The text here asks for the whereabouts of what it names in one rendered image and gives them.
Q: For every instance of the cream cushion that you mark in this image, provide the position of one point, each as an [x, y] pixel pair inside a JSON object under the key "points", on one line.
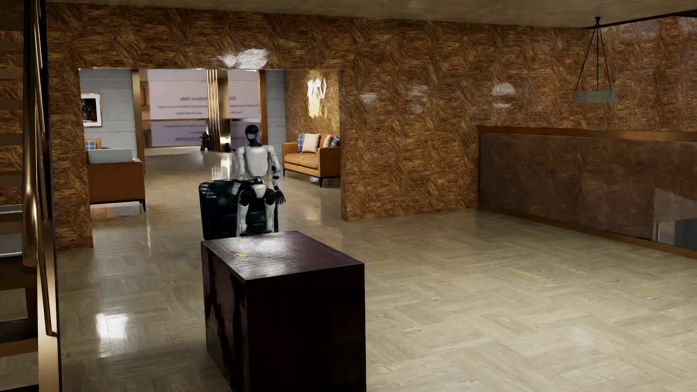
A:
{"points": [[311, 142]]}

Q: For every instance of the tan cushion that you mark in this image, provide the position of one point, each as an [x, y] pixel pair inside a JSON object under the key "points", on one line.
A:
{"points": [[325, 141]]}

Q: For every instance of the wooden stair railing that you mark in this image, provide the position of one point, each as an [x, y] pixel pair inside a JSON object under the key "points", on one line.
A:
{"points": [[34, 163]]}

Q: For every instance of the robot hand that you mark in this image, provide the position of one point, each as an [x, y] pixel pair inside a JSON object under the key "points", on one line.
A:
{"points": [[236, 189], [279, 196]]}

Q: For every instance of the dark glass balustrade panel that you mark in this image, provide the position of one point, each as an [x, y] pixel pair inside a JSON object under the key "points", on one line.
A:
{"points": [[572, 182]]}

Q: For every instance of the black robot head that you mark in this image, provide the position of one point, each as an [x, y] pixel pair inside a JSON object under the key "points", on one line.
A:
{"points": [[251, 134]]}

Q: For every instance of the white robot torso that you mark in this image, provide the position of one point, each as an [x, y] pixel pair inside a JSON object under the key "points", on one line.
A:
{"points": [[256, 162]]}

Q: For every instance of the dark wooden cube block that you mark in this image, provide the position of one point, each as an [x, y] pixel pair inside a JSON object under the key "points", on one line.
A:
{"points": [[288, 316]]}

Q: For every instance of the framed wall picture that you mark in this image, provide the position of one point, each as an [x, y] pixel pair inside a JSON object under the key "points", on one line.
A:
{"points": [[91, 109]]}

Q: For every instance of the robot leg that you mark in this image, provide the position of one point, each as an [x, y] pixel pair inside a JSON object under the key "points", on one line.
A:
{"points": [[243, 209], [269, 209]]}

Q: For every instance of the blue plaid cushion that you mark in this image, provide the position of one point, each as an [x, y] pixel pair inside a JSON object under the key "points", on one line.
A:
{"points": [[91, 145], [300, 142]]}

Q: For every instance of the right robot leg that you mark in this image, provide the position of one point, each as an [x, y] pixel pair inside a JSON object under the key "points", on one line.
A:
{"points": [[243, 209]]}

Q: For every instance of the orange sofa with grey seat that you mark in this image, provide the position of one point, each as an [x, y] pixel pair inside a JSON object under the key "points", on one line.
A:
{"points": [[115, 182]]}

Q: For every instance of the black leather armchair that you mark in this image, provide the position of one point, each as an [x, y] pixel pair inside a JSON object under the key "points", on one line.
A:
{"points": [[218, 209]]}

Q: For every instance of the gold ribbed column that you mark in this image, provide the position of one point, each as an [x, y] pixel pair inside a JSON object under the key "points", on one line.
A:
{"points": [[214, 109]]}

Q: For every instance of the left robot leg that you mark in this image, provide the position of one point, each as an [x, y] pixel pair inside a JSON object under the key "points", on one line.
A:
{"points": [[269, 209]]}

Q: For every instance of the white wall sign with text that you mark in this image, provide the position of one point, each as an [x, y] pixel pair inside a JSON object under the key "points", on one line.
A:
{"points": [[182, 101]]}

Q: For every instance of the small dark statue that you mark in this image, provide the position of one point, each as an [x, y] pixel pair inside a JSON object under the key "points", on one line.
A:
{"points": [[204, 141]]}

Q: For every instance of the orange leather sofa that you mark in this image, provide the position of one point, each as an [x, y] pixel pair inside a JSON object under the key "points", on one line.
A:
{"points": [[311, 161]]}

